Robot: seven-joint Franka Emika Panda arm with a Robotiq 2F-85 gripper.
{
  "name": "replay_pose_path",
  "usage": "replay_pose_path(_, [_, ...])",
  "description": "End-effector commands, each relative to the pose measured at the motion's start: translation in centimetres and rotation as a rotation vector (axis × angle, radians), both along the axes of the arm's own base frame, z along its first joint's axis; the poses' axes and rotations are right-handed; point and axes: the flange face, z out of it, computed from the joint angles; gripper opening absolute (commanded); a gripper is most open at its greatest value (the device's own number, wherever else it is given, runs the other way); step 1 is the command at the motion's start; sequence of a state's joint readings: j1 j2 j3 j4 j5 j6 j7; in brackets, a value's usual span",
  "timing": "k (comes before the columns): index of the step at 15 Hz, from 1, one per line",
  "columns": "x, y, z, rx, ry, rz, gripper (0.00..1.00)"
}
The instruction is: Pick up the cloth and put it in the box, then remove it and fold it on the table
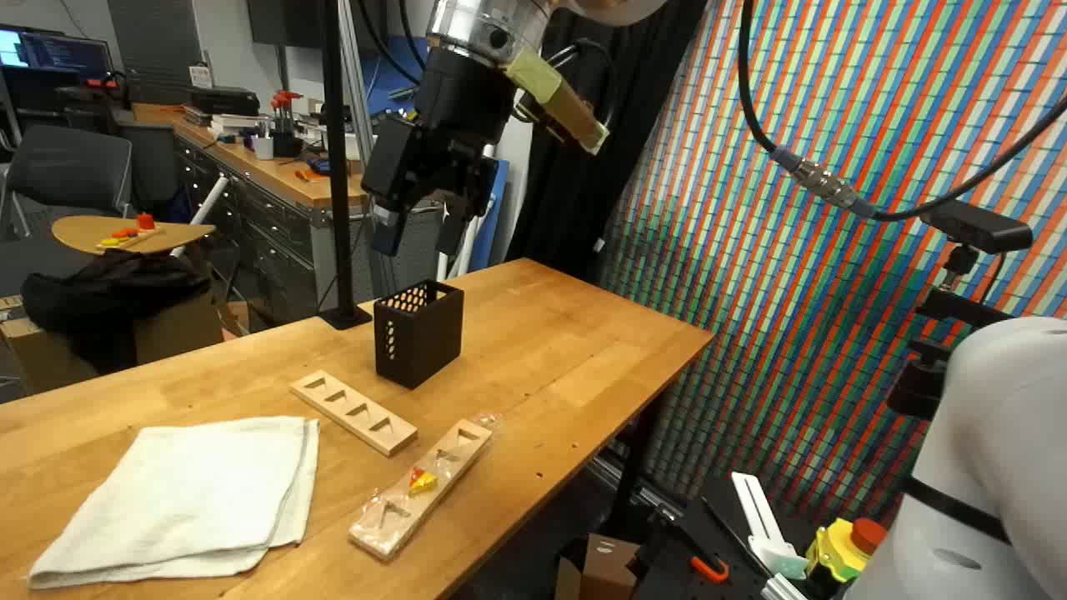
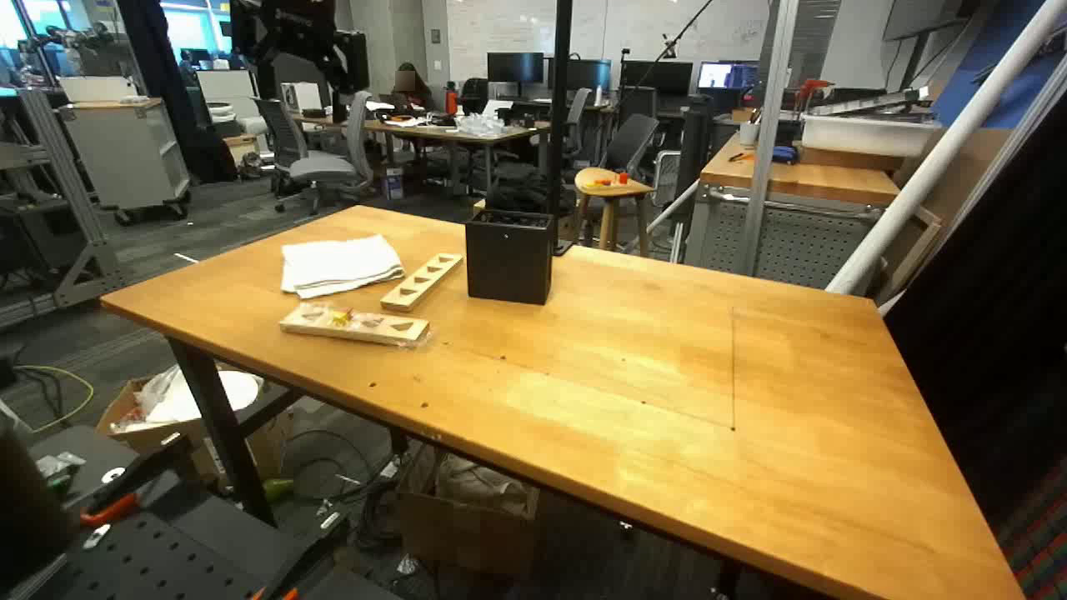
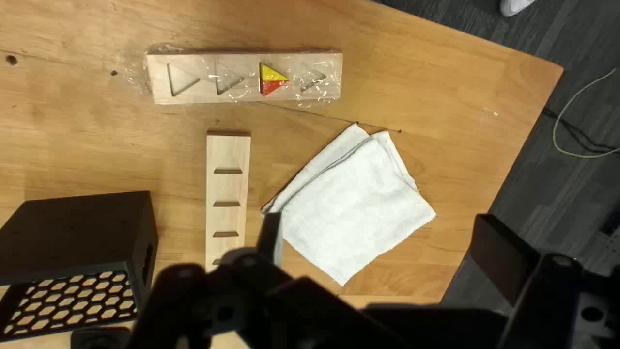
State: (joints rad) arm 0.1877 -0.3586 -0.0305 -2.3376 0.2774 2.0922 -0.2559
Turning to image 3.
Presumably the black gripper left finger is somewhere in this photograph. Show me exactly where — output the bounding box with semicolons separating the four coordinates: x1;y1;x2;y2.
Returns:
129;212;306;349

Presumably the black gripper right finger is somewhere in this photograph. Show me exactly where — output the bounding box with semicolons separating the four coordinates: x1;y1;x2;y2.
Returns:
468;214;620;349

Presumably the white terry cloth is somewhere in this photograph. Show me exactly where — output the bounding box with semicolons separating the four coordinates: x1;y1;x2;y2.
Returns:
263;125;436;286

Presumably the black perforated box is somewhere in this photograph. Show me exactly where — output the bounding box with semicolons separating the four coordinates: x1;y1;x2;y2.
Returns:
0;193;158;342

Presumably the wooden slotted board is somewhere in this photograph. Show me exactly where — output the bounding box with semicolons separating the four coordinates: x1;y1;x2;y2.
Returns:
205;134;251;270

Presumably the red yellow triangle piece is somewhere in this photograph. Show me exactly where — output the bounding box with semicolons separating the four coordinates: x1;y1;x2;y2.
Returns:
259;65;288;96

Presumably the wooden triangle puzzle board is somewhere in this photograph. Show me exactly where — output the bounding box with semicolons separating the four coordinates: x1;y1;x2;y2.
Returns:
145;53;343;105

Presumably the green floor cable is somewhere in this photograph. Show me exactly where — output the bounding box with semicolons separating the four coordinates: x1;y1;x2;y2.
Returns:
550;66;620;160

